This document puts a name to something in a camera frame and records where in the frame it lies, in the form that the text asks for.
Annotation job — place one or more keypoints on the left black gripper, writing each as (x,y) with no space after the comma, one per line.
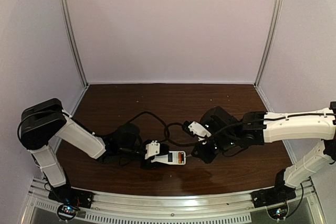
(146,163)

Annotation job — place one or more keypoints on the right aluminium frame post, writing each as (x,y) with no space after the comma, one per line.
(276,11)

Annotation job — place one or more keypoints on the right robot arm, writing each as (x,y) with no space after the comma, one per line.
(219,131)

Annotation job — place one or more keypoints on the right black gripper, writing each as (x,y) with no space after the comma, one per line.
(200,153)

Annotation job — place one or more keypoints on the left aluminium frame post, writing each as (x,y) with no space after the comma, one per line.
(72,42)

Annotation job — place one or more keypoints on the orange battery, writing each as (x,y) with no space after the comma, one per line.
(179,160)

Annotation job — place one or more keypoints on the aluminium frame post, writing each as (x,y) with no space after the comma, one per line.
(276,11)
(72,42)

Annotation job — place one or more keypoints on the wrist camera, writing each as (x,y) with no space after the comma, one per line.
(156,151)
(195,129)

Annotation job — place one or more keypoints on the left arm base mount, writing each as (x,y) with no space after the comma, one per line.
(72,204)

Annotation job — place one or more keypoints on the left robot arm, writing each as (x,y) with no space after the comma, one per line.
(43,121)

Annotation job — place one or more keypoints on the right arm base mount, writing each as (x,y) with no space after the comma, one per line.
(275,201)

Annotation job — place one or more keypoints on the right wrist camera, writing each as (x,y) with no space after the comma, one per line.
(195,129)

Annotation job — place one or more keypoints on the front aluminium rail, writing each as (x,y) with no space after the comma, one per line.
(120,208)

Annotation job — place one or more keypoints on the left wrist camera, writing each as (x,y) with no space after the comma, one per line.
(156,151)

